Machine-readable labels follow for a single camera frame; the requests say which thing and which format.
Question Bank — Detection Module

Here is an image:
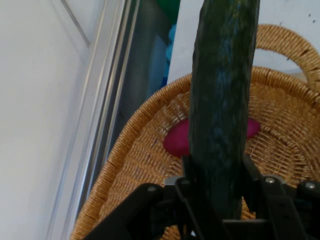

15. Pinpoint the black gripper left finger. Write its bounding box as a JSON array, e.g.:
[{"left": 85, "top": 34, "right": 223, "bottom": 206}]
[{"left": 86, "top": 154, "right": 201, "bottom": 240}]

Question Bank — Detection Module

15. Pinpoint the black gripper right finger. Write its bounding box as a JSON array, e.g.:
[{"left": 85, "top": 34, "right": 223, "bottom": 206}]
[{"left": 241, "top": 154, "right": 320, "bottom": 240}]

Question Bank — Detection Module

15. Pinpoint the dark green cucumber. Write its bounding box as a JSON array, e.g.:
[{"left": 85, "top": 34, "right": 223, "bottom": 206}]
[{"left": 188, "top": 0, "right": 261, "bottom": 221}]

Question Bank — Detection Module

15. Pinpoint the woven wicker basket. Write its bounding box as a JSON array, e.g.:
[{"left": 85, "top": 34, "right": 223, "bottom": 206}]
[{"left": 71, "top": 23, "right": 320, "bottom": 240}]

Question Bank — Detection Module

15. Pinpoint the magenta oval vegetable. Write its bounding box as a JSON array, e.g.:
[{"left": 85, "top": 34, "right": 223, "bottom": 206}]
[{"left": 162, "top": 118, "right": 261, "bottom": 158}]

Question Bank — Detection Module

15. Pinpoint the white panel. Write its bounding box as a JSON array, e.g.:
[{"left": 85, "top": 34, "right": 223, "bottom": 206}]
[{"left": 0, "top": 0, "right": 107, "bottom": 240}]

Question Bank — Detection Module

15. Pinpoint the blue plastic object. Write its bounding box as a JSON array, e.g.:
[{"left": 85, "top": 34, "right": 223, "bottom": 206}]
[{"left": 159, "top": 24, "right": 179, "bottom": 92}]

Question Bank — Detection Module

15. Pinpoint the green object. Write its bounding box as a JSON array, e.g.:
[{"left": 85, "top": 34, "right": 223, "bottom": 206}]
[{"left": 156, "top": 0, "right": 181, "bottom": 24}]

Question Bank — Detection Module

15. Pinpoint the aluminium frame rail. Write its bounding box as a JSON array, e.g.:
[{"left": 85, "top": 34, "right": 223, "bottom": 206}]
[{"left": 46, "top": 0, "right": 141, "bottom": 240}]

